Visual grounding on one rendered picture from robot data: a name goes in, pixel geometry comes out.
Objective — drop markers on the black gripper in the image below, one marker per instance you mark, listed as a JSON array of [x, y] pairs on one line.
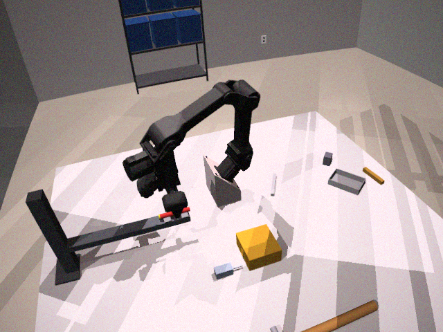
[[175, 201]]

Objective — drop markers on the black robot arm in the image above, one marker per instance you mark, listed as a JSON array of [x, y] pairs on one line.
[[170, 131]]

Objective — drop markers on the red cylinder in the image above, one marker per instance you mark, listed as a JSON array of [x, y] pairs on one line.
[[167, 214]]

